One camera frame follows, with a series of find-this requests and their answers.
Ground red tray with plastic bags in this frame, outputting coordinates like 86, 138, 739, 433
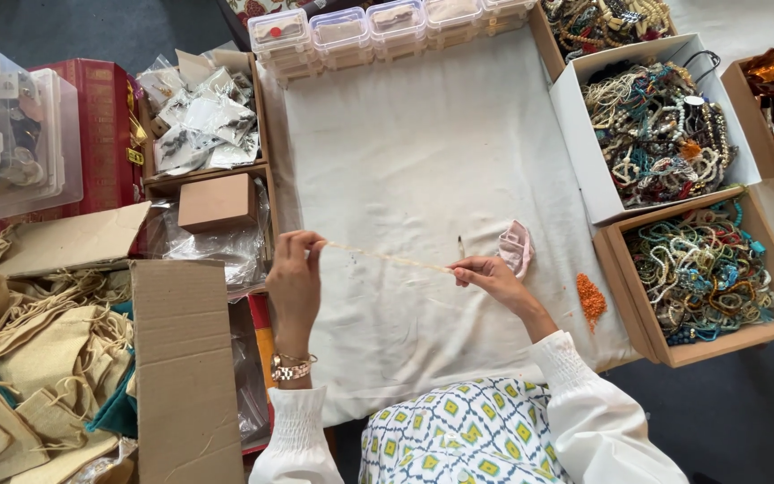
228, 292, 279, 457

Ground person's right hand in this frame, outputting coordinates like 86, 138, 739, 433
449, 256, 537, 321

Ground crumpled clear plastic bags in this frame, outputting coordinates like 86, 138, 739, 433
147, 178, 274, 291

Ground heap of turquoise bead necklaces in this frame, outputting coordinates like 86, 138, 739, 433
623, 195, 774, 347

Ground rose gold wristwatch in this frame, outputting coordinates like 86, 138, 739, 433
270, 352, 319, 385

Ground pile of orange beads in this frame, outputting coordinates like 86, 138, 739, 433
575, 272, 608, 334

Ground person's patterned dress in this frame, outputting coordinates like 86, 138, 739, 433
359, 376, 573, 484

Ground red ornate gift box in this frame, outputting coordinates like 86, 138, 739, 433
0, 58, 147, 255

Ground cardboard box with foil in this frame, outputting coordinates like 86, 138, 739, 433
721, 26, 774, 180

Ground cardboard box of necklaces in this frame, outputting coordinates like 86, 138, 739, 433
528, 0, 678, 82

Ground white cloth mat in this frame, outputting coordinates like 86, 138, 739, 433
259, 26, 638, 428

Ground row of clear plastic boxes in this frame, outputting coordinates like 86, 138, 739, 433
248, 0, 540, 86

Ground heap of clear jewellery packets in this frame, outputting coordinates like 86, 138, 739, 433
137, 52, 262, 177

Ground white cardboard box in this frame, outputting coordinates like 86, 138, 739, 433
550, 34, 763, 227

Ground large corrugated cardboard carton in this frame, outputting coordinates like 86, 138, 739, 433
0, 202, 247, 484

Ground cream bead strand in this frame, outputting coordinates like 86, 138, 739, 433
320, 240, 458, 275

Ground small brown cardboard box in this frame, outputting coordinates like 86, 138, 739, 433
177, 173, 259, 235

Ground stack of clear storage containers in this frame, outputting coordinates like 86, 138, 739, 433
0, 5, 84, 220

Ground person's left hand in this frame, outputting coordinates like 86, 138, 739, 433
265, 230, 329, 341

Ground heap of beige drawstring pouches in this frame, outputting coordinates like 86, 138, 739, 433
0, 268, 139, 484

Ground heap of mixed bead necklaces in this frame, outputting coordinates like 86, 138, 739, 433
582, 60, 739, 208

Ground small pink cloth pouch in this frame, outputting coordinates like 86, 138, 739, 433
498, 220, 536, 281

